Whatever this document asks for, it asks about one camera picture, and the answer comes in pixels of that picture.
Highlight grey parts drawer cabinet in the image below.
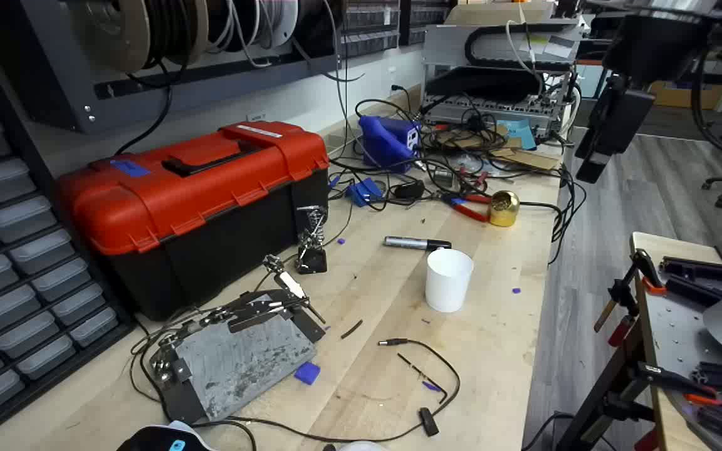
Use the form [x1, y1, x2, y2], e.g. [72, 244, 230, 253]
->
[0, 85, 133, 422]

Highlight black cable loop with plug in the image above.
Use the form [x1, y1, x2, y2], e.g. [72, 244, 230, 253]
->
[222, 335, 463, 446]

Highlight small blue plastic block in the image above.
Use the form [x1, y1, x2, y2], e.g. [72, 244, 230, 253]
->
[295, 360, 321, 385]

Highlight side table with clamps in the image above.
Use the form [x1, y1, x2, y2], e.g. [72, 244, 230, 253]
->
[556, 232, 722, 451]

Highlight screwdriver with grey handle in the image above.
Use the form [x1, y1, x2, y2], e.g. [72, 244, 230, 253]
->
[262, 253, 326, 325]

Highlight black camera on mount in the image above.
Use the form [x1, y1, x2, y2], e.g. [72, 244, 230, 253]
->
[576, 74, 653, 183]

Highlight wire spool rack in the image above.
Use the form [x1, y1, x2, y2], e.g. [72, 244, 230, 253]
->
[0, 0, 457, 135]

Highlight red and black toolbox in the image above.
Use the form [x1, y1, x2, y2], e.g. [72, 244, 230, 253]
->
[57, 120, 329, 321]

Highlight gold brass sponge holder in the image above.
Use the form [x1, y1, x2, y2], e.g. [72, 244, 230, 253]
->
[489, 189, 518, 228]

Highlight red-handled pliers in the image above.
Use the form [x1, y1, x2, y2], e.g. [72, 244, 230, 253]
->
[443, 192, 492, 222]

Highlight grey equipment stack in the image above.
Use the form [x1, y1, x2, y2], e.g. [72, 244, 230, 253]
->
[420, 1, 582, 130]

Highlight blue connector block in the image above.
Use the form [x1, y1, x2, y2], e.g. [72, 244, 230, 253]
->
[345, 177, 384, 204]

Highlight black and blue mouse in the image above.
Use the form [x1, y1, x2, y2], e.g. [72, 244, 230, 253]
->
[117, 421, 210, 451]

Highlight white plastic mug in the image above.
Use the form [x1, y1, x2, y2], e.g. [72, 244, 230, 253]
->
[425, 248, 473, 312]

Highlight black and grey marker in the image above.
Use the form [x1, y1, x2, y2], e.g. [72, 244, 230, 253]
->
[381, 234, 453, 251]

